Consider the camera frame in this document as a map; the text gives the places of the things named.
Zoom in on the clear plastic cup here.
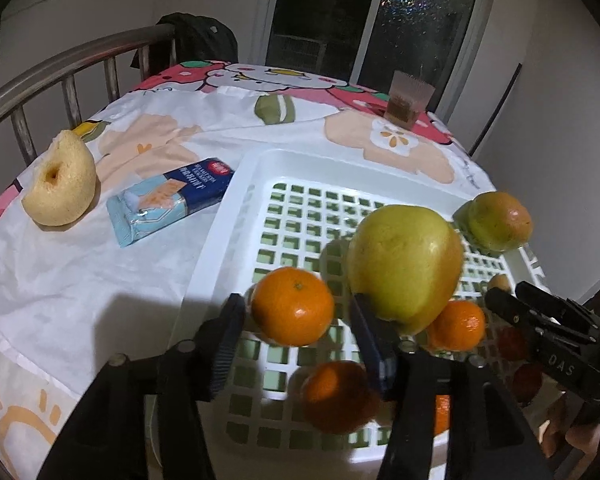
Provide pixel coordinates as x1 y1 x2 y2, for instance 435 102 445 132
384 71 437 130

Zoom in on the white plastic slotted tray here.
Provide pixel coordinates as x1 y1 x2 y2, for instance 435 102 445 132
150 149 553 476

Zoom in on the blue snack packet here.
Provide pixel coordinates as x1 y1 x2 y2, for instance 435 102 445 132
106 157 236 248

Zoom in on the black jacket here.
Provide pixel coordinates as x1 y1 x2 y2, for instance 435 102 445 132
130 12 238 81

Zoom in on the white cloth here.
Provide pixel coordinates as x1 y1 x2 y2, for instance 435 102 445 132
0 85 498 396

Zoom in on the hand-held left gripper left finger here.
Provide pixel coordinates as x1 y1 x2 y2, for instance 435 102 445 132
36 292 247 480

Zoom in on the person's right hand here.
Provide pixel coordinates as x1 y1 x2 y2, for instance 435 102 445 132
550 400 600 461

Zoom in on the small yellow-red pear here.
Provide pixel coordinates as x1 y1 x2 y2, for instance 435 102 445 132
452 191 534 253

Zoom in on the large yellow pear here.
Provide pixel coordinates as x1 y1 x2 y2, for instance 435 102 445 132
345 205 465 337

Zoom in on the dark sliding window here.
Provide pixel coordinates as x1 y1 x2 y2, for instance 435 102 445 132
265 0 486 111

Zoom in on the tangerine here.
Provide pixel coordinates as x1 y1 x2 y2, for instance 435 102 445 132
425 300 487 352
300 360 381 435
434 394 452 436
250 267 336 347

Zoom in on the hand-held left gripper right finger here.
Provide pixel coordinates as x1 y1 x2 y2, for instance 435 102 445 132
349 292 556 480

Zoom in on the red tomato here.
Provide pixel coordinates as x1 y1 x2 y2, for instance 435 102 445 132
495 327 531 361
511 364 546 406

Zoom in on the thin dark pole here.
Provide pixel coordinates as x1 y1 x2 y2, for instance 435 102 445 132
467 62 523 158

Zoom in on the bitten yellow donut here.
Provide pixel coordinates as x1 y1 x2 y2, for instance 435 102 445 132
21 130 97 227

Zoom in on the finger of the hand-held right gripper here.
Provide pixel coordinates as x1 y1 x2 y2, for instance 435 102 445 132
484 287 548 348
516 281 600 333

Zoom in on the printed cartoon blanket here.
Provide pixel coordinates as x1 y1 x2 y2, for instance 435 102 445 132
0 62 498 480

